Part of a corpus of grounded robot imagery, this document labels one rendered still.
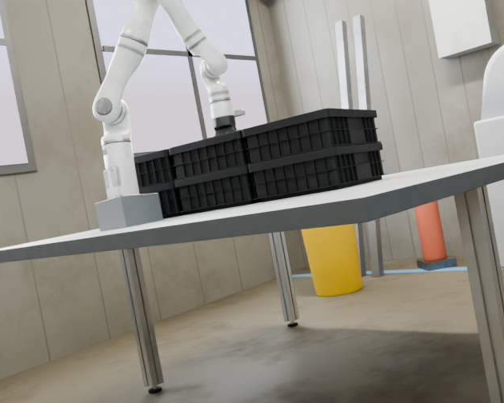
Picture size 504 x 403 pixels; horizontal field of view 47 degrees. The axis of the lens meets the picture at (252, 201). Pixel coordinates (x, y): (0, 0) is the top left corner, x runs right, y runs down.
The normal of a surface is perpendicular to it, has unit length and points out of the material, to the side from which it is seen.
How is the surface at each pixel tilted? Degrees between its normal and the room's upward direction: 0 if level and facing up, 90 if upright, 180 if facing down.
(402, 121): 90
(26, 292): 90
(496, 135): 90
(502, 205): 90
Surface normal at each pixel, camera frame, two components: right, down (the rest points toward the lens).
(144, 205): 0.72, -0.12
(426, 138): -0.67, 0.14
